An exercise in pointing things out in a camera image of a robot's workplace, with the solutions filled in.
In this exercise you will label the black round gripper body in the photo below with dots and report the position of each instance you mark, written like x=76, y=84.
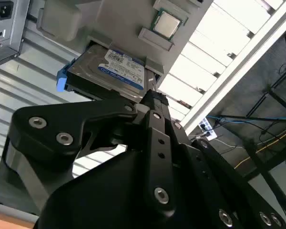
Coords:
x=105, y=202

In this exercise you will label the hard disk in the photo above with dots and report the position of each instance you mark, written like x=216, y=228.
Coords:
x=90, y=64

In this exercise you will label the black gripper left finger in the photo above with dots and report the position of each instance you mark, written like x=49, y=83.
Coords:
x=50, y=124

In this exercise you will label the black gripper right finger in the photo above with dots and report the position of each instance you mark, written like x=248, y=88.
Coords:
x=205, y=171

